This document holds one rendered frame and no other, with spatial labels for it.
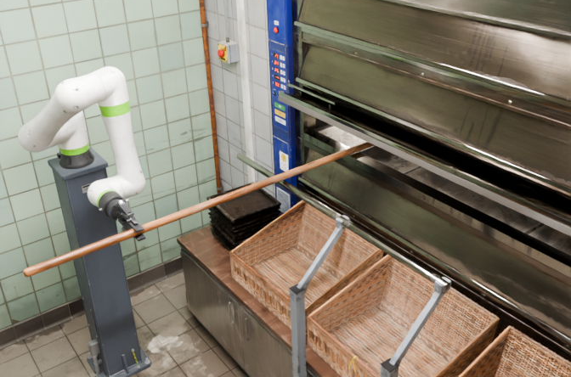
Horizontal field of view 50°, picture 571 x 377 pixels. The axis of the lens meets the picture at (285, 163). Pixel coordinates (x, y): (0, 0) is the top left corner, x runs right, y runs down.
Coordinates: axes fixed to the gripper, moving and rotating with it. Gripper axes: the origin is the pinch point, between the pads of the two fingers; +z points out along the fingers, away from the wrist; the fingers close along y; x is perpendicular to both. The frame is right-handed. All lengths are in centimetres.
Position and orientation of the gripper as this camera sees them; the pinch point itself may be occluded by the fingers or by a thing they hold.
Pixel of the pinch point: (137, 230)
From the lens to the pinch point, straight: 227.1
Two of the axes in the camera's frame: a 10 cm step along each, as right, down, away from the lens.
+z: 5.9, 3.5, -7.3
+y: 0.3, 8.9, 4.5
